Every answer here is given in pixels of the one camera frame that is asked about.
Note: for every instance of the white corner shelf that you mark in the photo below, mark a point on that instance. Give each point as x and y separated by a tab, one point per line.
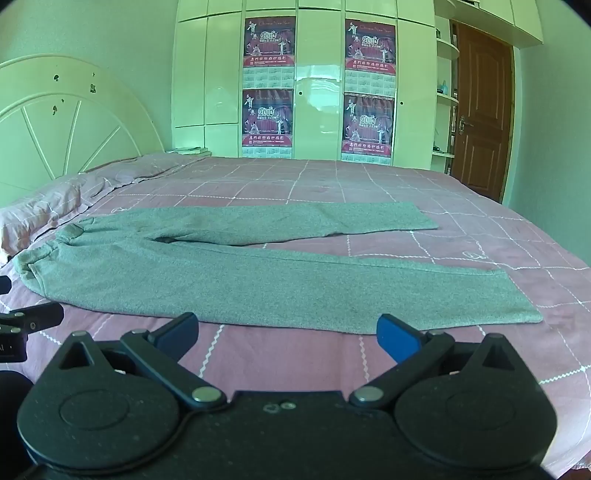
445	106

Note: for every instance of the white wardrobe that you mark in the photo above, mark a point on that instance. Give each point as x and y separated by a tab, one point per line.
318	78

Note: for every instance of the white overhead cabinet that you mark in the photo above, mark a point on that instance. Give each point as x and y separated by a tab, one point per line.
498	18

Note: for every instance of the stack of books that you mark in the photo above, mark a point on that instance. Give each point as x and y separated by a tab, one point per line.
189	151

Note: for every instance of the brown wooden door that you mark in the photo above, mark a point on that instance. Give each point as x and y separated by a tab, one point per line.
482	110

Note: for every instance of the white wooden headboard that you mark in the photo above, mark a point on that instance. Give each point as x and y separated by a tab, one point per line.
69	120

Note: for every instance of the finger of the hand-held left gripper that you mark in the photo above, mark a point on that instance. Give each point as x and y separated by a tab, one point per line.
37	316

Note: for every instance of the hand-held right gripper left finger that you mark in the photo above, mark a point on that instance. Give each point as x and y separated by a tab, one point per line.
179	330

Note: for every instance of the small teal bottle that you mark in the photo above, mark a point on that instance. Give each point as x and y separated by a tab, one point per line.
444	86

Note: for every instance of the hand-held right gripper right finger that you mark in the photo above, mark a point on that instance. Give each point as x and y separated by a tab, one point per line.
396	334

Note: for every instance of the pink checked bed sheet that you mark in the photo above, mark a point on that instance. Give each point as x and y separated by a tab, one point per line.
461	230

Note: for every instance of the red wall poster with calendar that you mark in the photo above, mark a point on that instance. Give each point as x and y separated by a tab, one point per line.
368	129
371	55
270	50
268	122

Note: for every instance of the pink pillow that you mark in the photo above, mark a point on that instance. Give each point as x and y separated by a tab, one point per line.
41	207
147	167

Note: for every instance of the grey knitted sock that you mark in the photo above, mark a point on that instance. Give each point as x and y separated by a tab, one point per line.
277	281

